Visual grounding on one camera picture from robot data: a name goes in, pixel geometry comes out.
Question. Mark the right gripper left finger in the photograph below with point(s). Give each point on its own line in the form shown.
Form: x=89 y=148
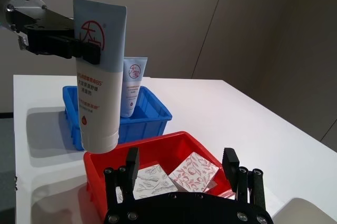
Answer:
x=131 y=166

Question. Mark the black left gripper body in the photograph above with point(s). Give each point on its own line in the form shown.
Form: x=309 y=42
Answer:
x=47 y=42

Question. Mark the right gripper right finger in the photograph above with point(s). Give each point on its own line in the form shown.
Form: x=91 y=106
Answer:
x=231 y=166

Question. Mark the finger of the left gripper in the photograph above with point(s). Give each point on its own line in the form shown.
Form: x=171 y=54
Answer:
x=88 y=51

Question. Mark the large blue white tube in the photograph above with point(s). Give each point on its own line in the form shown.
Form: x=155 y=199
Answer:
x=100 y=97

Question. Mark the red plastic bin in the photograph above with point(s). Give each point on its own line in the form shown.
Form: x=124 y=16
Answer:
x=105 y=159

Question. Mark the grey floral print box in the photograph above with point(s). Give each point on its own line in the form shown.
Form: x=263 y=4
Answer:
x=154 y=181

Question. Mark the red floral print box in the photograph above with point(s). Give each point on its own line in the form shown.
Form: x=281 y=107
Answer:
x=194 y=171

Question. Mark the blue plastic bin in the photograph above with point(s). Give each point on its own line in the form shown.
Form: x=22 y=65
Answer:
x=143 y=129

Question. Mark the small blue white tube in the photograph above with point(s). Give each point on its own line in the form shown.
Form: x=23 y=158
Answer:
x=133 y=89

